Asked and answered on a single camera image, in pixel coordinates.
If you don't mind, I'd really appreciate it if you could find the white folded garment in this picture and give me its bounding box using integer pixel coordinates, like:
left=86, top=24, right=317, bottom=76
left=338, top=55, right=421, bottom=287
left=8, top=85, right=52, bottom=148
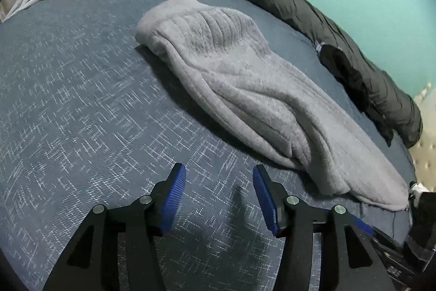
left=409, top=181, right=428, bottom=199

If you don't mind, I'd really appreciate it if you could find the blue patterned bed sheet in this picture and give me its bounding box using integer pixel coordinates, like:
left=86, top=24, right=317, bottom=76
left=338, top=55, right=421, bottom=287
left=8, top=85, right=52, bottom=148
left=1, top=0, right=414, bottom=290

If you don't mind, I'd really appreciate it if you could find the grey quilted sweatshirt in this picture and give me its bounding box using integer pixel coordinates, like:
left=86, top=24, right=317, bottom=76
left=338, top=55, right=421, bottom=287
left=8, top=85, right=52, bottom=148
left=135, top=0, right=409, bottom=211

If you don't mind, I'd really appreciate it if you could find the dark grey rolled duvet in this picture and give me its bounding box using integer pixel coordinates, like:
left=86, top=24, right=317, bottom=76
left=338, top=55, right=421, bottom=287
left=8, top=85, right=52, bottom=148
left=247, top=0, right=423, bottom=148

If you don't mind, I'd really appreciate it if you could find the black garment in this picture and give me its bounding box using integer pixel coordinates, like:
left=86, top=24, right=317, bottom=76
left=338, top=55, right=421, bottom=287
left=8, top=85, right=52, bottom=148
left=319, top=44, right=394, bottom=147

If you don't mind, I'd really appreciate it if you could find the cream tufted headboard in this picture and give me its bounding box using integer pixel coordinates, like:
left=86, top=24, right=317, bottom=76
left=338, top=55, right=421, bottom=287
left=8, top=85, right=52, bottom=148
left=409, top=83, right=436, bottom=192

